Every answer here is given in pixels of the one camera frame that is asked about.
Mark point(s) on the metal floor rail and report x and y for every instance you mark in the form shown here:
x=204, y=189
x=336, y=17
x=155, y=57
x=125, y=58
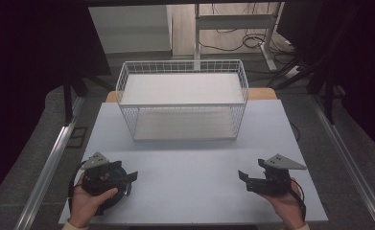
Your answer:
x=47, y=166
x=351, y=166

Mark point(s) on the person's right hand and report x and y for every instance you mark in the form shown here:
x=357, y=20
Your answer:
x=285, y=206

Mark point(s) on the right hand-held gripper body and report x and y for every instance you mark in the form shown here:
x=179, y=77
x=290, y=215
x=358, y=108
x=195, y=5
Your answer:
x=273, y=179

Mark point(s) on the white power strip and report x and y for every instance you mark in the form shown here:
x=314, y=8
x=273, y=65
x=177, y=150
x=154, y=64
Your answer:
x=292, y=72

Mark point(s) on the wooden table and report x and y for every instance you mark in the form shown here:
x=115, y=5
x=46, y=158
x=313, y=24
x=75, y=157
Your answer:
x=262, y=93

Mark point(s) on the person's left hand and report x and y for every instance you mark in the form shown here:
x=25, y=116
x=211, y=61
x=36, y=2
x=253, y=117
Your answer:
x=84, y=202

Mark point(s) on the white metal desk frame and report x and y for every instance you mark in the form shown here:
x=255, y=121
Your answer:
x=233, y=22

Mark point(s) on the black floor frame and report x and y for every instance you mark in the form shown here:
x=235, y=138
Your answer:
x=78, y=137

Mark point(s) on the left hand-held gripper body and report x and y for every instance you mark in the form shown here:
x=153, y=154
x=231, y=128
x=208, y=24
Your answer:
x=97, y=179

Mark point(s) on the black stand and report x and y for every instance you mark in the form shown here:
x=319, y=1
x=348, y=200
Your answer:
x=328, y=96
x=68, y=102

